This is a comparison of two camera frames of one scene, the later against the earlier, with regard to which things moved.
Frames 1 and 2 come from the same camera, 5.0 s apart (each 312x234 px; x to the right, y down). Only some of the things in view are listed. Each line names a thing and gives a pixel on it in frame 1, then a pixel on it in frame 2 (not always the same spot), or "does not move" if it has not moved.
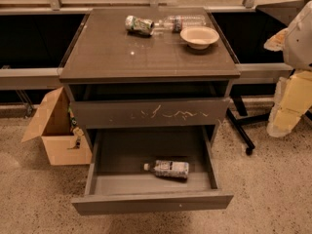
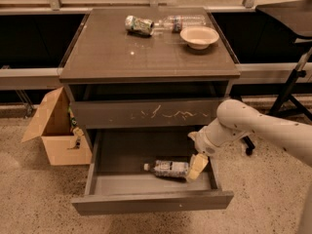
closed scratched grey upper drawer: [150, 112] does not move
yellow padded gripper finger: [276, 43] → [192, 135]
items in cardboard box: [75, 129] does not move
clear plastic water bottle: [175, 23] does not move
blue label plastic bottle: [169, 168] does not move
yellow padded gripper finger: [292, 100] → [197, 165]
